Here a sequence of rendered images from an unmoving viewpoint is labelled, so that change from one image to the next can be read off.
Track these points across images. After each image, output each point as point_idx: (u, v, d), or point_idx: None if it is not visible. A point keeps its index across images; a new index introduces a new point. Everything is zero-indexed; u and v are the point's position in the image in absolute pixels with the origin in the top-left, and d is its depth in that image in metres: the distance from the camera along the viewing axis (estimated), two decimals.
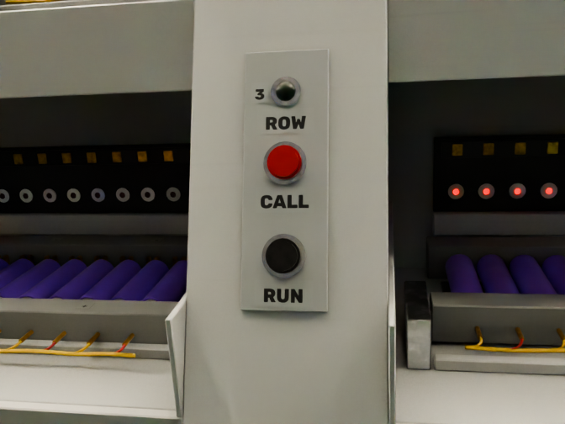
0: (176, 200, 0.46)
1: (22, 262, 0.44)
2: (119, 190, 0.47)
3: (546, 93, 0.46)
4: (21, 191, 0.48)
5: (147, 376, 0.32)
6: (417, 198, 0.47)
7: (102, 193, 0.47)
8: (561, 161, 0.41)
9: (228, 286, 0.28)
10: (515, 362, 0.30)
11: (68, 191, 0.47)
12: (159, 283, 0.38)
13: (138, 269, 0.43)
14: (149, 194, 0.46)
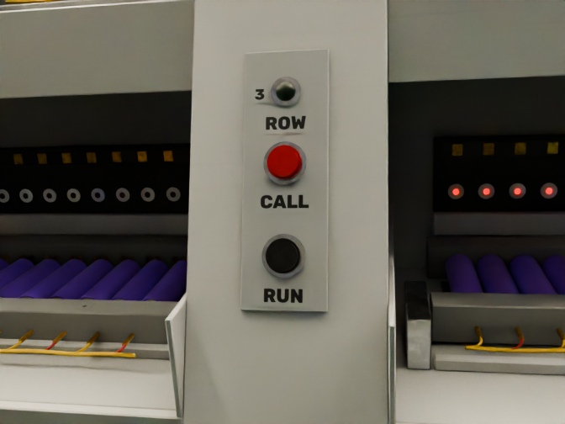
0: (176, 200, 0.46)
1: (22, 262, 0.44)
2: (119, 190, 0.47)
3: (546, 93, 0.46)
4: (21, 191, 0.48)
5: (147, 376, 0.32)
6: (417, 198, 0.47)
7: (102, 193, 0.47)
8: (561, 161, 0.41)
9: (228, 286, 0.28)
10: (515, 362, 0.30)
11: (68, 191, 0.47)
12: (159, 283, 0.38)
13: (138, 269, 0.43)
14: (149, 194, 0.46)
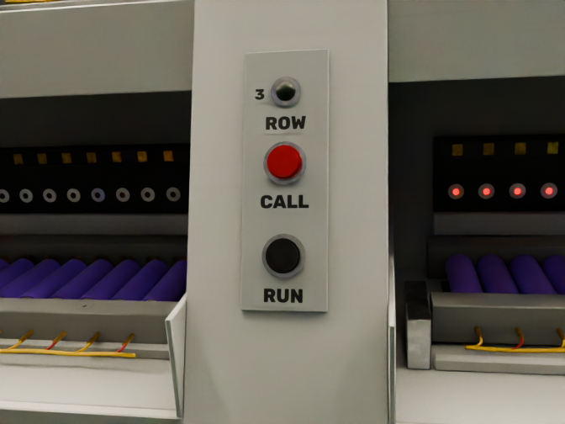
0: (176, 200, 0.46)
1: (22, 262, 0.44)
2: (119, 190, 0.47)
3: (546, 93, 0.46)
4: (21, 191, 0.48)
5: (147, 376, 0.32)
6: (417, 198, 0.47)
7: (102, 193, 0.47)
8: (561, 161, 0.41)
9: (228, 286, 0.28)
10: (515, 362, 0.30)
11: (68, 191, 0.47)
12: (159, 283, 0.38)
13: (138, 269, 0.43)
14: (149, 194, 0.46)
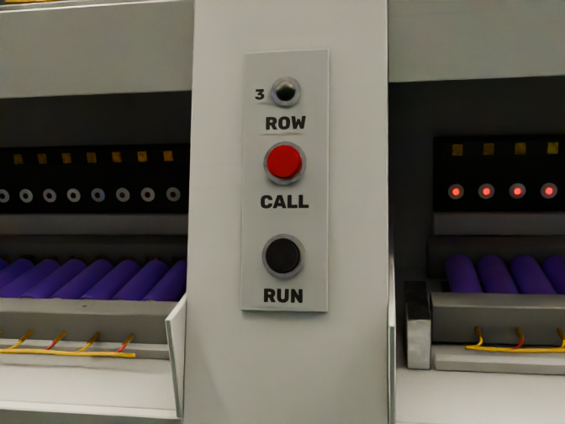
0: (176, 200, 0.46)
1: (22, 262, 0.44)
2: (119, 190, 0.47)
3: (546, 93, 0.46)
4: (21, 191, 0.48)
5: (147, 376, 0.32)
6: (417, 198, 0.47)
7: (102, 193, 0.47)
8: (561, 161, 0.41)
9: (228, 286, 0.28)
10: (515, 362, 0.30)
11: (68, 191, 0.47)
12: (159, 283, 0.38)
13: (138, 269, 0.43)
14: (149, 194, 0.46)
